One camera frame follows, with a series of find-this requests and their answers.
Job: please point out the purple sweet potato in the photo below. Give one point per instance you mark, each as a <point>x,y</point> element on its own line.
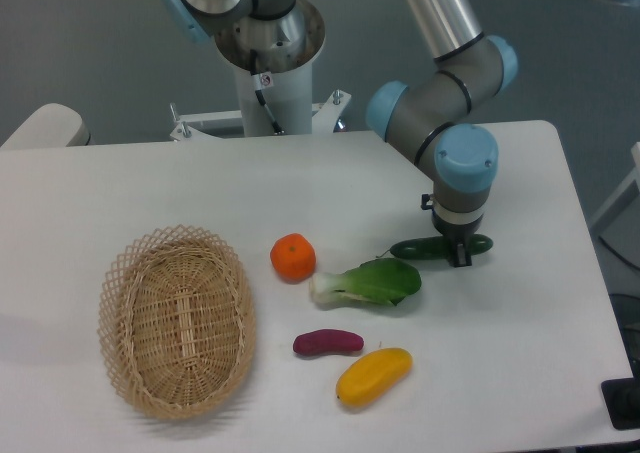
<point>327,341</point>

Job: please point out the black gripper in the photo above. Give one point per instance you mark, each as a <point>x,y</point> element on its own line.
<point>456,227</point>

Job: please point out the green bok choy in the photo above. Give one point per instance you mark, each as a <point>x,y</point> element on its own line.
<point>384,281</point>

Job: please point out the woven wicker basket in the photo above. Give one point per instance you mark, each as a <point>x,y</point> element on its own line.
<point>177,328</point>

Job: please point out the black device at table edge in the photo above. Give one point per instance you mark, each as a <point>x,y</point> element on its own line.
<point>621,397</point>

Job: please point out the orange tangerine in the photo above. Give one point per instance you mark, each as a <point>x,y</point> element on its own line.
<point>293,258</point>

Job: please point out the beige chair armrest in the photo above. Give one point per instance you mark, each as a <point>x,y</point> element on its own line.
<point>51,126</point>

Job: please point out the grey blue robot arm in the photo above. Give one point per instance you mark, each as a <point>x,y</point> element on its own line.
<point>426,124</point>

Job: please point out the yellow mango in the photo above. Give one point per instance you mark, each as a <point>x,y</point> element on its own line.
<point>372,376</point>

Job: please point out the dark green cucumber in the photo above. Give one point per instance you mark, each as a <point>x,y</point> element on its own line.
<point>437,248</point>

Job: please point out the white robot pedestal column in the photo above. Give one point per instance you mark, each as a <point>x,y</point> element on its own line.
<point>272,65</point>

